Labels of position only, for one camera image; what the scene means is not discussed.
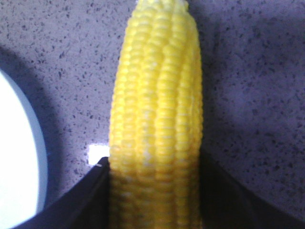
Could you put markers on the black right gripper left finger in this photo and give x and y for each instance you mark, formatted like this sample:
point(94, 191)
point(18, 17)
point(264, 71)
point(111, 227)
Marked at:
point(85, 206)

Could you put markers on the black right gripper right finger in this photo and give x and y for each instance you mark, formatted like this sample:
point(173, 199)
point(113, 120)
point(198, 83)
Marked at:
point(227, 204)

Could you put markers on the light blue round plate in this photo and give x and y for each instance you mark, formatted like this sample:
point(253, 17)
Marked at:
point(23, 158)

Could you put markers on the yellow corn cob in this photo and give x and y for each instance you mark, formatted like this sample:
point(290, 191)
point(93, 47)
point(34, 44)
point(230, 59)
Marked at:
point(157, 120)

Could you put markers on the small white paper scrap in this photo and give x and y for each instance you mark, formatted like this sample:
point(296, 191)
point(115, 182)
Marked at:
point(96, 153)

